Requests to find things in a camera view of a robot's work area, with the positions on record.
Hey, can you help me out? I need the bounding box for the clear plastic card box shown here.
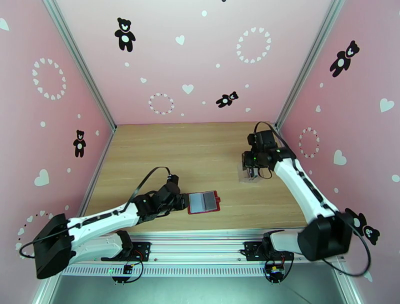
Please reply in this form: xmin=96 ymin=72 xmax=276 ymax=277
xmin=236 ymin=161 xmax=263 ymax=184

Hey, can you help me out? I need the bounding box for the red leather card holder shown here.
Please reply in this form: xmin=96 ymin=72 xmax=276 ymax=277
xmin=187 ymin=189 xmax=222 ymax=216

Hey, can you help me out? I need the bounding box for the perforated metal strip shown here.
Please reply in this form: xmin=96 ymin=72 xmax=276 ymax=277
xmin=60 ymin=264 xmax=270 ymax=278

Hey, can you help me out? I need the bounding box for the left base power wiring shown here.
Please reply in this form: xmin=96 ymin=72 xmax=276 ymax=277
xmin=111 ymin=260 xmax=145 ymax=285

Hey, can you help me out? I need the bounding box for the base power wiring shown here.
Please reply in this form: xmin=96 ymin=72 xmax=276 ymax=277
xmin=111 ymin=260 xmax=145 ymax=285
xmin=263 ymin=256 xmax=293 ymax=285

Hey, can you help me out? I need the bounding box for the right base power wiring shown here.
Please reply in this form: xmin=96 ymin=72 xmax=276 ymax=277
xmin=263 ymin=256 xmax=293 ymax=285

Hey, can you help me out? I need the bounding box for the aluminium front frame rail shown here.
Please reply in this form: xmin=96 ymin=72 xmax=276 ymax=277
xmin=49 ymin=229 xmax=346 ymax=267

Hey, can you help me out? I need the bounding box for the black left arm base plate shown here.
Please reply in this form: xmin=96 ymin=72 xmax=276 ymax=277
xmin=100 ymin=241 xmax=152 ymax=262

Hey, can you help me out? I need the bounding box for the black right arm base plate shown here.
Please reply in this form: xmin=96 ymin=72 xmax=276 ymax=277
xmin=243 ymin=241 xmax=295 ymax=263

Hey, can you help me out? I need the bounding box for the aluminium frame post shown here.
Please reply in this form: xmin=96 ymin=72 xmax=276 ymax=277
xmin=274 ymin=0 xmax=348 ymax=131
xmin=42 ymin=0 xmax=117 ymax=134

